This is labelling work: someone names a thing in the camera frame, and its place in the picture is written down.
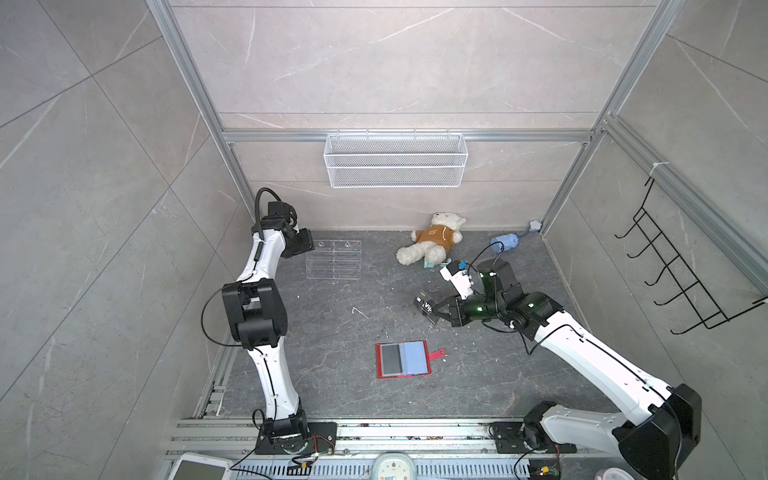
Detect white teddy bear orange shirt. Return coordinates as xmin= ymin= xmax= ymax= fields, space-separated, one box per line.
xmin=396 ymin=212 xmax=467 ymax=266

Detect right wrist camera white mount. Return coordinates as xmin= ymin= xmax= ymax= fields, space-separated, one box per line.
xmin=440 ymin=261 xmax=475 ymax=300

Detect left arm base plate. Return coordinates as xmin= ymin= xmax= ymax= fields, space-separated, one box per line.
xmin=255 ymin=422 xmax=338 ymax=456

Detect clear acrylic organizer tray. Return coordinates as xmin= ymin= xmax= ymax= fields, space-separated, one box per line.
xmin=306 ymin=239 xmax=362 ymax=281

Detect black wire hook rack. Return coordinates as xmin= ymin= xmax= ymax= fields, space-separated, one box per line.
xmin=614 ymin=178 xmax=767 ymax=336

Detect aluminium front rail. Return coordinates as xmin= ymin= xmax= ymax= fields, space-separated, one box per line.
xmin=161 ymin=418 xmax=664 ymax=460

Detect black VIP credit card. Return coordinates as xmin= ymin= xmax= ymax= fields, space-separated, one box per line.
xmin=414 ymin=296 xmax=434 ymax=317

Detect blue cylindrical cup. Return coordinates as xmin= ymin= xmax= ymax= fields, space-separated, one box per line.
xmin=490 ymin=233 xmax=520 ymax=254

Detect teal small dumbbell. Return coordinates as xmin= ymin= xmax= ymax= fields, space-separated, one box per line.
xmin=423 ymin=258 xmax=451 ymax=269

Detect white round timer device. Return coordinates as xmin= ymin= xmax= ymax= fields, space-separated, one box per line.
xmin=370 ymin=452 xmax=417 ymax=480

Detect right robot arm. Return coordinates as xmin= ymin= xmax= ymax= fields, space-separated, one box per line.
xmin=414 ymin=260 xmax=702 ymax=479

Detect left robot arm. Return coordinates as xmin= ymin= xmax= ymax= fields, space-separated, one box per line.
xmin=206 ymin=187 xmax=314 ymax=454

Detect red leather card holder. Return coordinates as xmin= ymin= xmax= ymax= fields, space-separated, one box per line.
xmin=375 ymin=340 xmax=446 ymax=379

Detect white wire mesh basket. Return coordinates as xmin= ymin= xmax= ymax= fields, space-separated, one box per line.
xmin=323 ymin=133 xmax=468 ymax=188

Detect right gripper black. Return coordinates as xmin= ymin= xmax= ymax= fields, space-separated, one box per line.
xmin=430 ymin=291 xmax=505 ymax=327

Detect grey card in holder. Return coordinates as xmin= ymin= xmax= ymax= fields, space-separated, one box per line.
xmin=380 ymin=344 xmax=403 ymax=377

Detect white tablet device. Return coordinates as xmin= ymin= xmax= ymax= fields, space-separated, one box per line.
xmin=168 ymin=453 xmax=237 ymax=480

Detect pink white round object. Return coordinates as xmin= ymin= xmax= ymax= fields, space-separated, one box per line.
xmin=595 ymin=467 xmax=634 ymax=480

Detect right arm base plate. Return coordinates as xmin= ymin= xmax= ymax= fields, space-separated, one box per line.
xmin=488 ymin=421 xmax=578 ymax=454

